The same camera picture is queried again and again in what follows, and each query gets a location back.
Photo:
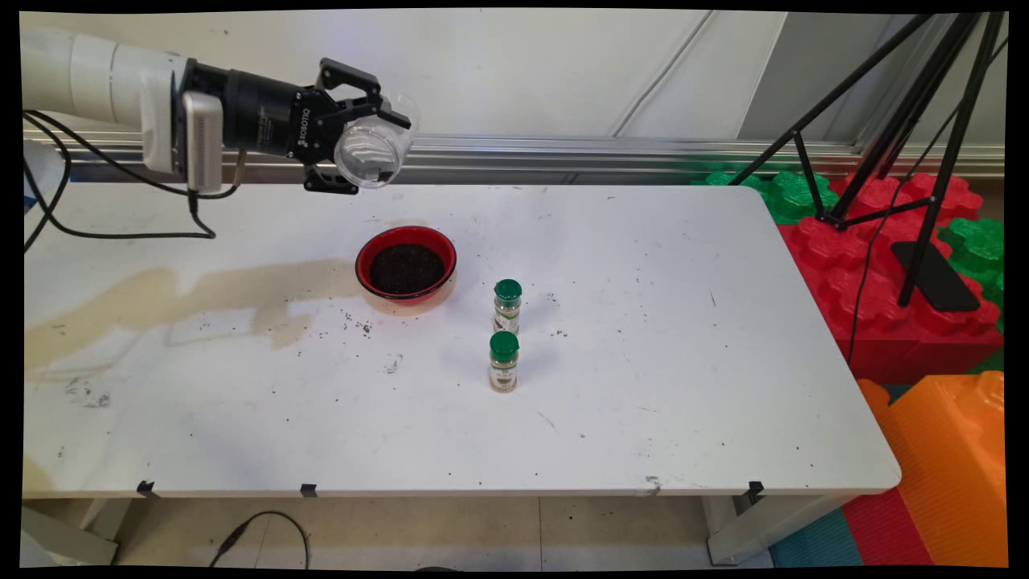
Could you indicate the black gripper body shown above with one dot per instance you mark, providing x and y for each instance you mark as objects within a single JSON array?
[{"x": 257, "y": 112}]

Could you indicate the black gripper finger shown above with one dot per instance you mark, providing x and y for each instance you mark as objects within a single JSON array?
[
  {"x": 350, "y": 80},
  {"x": 325, "y": 177}
]

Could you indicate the clear plastic jar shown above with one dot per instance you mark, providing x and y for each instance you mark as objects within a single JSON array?
[{"x": 374, "y": 149}]

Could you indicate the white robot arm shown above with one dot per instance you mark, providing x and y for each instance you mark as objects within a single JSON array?
[{"x": 88, "y": 76}]

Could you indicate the red bowl with black seeds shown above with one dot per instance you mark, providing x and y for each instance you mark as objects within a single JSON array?
[{"x": 406, "y": 269}]

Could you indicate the spice jar with green lid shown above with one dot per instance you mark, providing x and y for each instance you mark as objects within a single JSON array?
[
  {"x": 507, "y": 310},
  {"x": 504, "y": 366}
]

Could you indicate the white table leg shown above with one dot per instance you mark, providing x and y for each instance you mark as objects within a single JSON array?
[
  {"x": 764, "y": 527},
  {"x": 72, "y": 543}
]

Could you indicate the black tripod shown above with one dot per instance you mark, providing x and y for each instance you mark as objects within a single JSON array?
[{"x": 936, "y": 145}]

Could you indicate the teal floor mat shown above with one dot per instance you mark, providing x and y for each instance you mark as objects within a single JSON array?
[{"x": 816, "y": 543}]

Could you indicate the black flat pad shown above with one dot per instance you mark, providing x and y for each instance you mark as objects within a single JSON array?
[{"x": 936, "y": 277}]

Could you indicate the red floor mat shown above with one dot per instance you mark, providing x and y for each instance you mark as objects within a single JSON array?
[{"x": 884, "y": 531}]

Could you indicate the orange plastic block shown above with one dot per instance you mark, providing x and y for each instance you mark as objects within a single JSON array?
[{"x": 949, "y": 466}]

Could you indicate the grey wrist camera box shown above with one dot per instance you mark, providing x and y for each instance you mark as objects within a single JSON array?
[{"x": 201, "y": 141}]

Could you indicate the aluminium rail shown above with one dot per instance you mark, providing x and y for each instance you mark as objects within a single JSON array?
[{"x": 563, "y": 153}]

